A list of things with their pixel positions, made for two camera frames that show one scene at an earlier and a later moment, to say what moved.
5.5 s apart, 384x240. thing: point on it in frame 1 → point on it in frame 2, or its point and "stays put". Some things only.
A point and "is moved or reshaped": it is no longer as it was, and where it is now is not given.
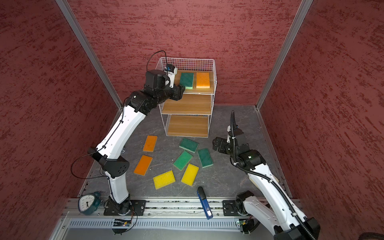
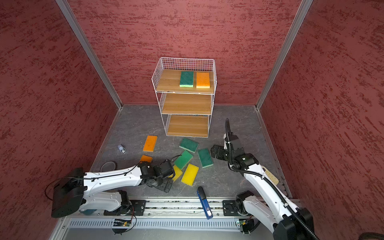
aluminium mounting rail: x=154 y=208 stays put
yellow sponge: x=164 y=179 is moved or reshaped
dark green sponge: x=187 y=79 stays put
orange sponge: x=202 y=81 stays put
